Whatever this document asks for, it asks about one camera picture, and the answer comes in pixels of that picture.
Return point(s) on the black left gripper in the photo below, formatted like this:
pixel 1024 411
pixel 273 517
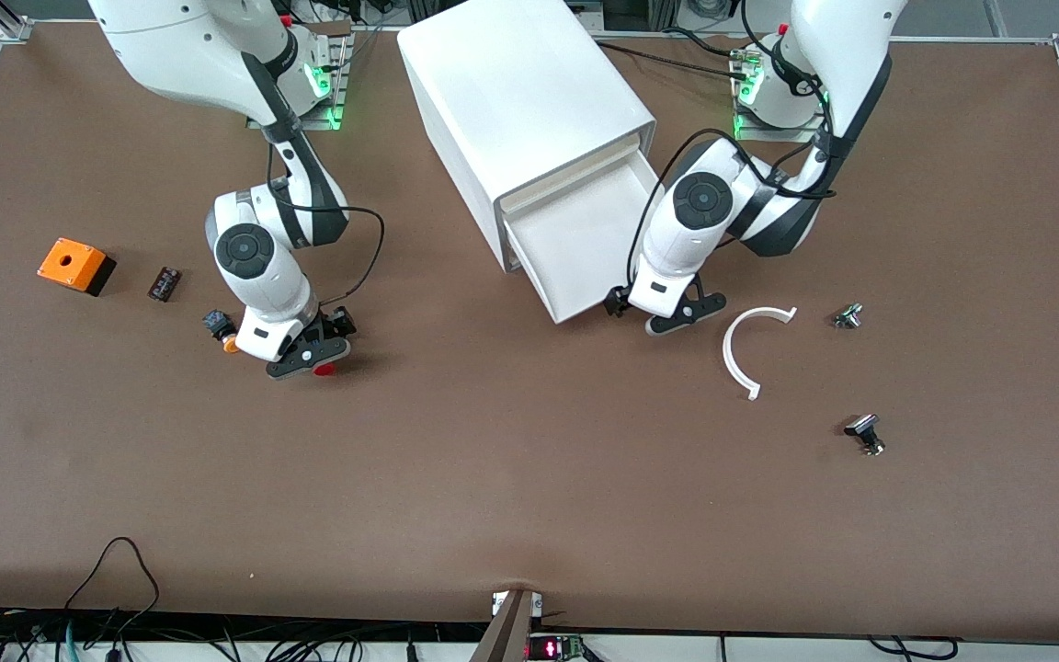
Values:
pixel 619 301

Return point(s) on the small silver green component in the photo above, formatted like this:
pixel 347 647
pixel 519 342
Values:
pixel 848 316

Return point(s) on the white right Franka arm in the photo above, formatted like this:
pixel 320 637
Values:
pixel 254 267

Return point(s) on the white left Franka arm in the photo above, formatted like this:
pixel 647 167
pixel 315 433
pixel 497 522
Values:
pixel 686 239

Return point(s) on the white drawer cabinet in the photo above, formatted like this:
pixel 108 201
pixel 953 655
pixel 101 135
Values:
pixel 520 83

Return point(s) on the black silver button component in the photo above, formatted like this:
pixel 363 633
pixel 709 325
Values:
pixel 863 430

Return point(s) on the red push button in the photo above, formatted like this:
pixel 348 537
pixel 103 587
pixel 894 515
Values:
pixel 324 370

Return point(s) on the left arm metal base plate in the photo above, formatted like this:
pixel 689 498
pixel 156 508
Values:
pixel 768 134

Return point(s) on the circuit board red display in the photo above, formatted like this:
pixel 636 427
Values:
pixel 552 649

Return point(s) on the white curved plastic arc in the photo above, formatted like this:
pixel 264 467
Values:
pixel 726 354

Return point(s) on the orange mushroom push button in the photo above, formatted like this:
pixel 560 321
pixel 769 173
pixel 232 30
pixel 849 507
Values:
pixel 215 324

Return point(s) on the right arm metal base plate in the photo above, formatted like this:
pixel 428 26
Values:
pixel 332 115

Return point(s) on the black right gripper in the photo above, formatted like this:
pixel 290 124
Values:
pixel 338 323

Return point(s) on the brown wedge post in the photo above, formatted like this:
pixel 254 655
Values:
pixel 506 634

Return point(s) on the small black switch block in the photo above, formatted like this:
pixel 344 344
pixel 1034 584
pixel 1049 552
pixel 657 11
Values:
pixel 165 283

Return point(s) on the orange box with hole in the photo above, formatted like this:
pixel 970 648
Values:
pixel 70 262

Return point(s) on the white deep drawer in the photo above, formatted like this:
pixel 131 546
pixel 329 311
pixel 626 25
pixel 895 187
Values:
pixel 585 248

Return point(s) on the small white bracket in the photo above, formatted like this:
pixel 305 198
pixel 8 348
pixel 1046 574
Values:
pixel 497 602

